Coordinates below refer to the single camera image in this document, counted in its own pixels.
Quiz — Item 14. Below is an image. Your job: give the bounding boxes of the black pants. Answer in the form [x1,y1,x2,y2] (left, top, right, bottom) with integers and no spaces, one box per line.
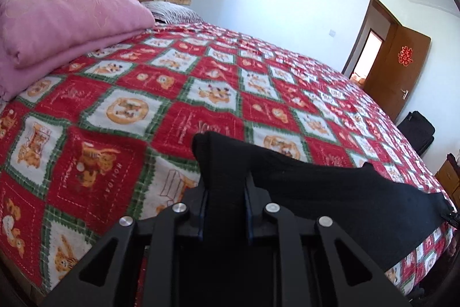
[168,131,455,307]

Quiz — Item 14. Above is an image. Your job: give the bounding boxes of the red patchwork bear bedspread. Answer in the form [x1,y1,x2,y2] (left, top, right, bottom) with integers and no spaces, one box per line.
[1,23,442,297]

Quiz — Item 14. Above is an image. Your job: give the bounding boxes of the wooden side cabinet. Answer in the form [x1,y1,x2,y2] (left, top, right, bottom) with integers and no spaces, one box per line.
[435,153,460,209]

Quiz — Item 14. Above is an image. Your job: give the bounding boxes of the black suitcase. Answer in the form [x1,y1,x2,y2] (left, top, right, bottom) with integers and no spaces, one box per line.
[397,110,435,157]

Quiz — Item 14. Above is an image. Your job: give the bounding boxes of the brown wooden door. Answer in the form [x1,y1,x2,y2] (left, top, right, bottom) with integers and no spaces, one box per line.
[363,23,431,121]

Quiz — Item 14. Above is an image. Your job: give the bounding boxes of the red double happiness sticker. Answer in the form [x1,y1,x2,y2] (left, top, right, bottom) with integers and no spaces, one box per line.
[398,46,413,67]

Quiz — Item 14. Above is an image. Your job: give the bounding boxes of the pink folded blanket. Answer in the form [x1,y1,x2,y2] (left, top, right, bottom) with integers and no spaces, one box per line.
[1,0,155,101]

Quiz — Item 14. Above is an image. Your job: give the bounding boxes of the grey striped pillow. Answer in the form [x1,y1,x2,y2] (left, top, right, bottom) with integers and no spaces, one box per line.
[142,1,204,24]

